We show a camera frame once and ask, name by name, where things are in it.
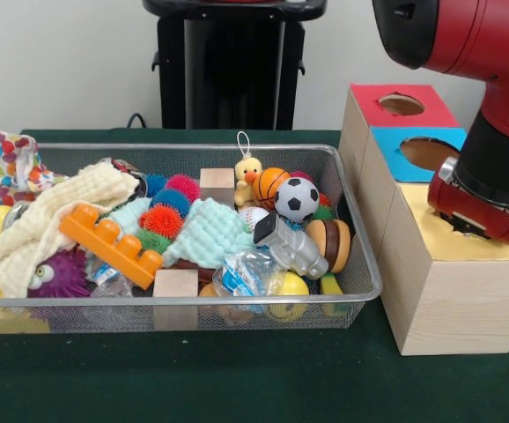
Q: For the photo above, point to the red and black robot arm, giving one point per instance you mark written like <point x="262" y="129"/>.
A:
<point x="479" y="44"/>

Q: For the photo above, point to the cream waffle cloth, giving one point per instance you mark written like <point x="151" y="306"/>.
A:
<point x="30" y="229"/>

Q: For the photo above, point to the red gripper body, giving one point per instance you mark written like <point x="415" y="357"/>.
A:
<point x="466" y="205"/>

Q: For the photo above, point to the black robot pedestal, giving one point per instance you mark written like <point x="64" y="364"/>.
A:
<point x="237" y="66"/>

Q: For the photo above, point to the small orange basketball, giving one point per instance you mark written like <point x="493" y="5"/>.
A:
<point x="265" y="187"/>

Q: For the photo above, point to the colourful dotted cloth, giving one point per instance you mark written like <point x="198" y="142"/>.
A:
<point x="12" y="158"/>

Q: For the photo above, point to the dark green table cloth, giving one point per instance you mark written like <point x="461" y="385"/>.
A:
<point x="237" y="379"/>

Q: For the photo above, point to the wooden box with three holes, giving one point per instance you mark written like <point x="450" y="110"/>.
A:
<point x="457" y="299"/>

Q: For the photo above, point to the small wooden cube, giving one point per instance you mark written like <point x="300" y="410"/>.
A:
<point x="217" y="185"/>

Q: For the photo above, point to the mint green waffle cloth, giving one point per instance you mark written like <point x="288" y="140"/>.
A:
<point x="210" y="238"/>

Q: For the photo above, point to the toy hamburger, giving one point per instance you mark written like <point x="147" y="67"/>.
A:
<point x="330" y="243"/>

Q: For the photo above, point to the yellow rubber duck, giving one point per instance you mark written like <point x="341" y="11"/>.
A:
<point x="248" y="176"/>

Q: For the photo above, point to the silver plastic toy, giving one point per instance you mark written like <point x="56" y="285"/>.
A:
<point x="292" y="251"/>

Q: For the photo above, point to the orange plastic building block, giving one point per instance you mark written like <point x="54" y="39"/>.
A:
<point x="113" y="247"/>

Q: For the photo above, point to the small black white soccer ball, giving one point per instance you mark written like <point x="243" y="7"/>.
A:
<point x="296" y="199"/>

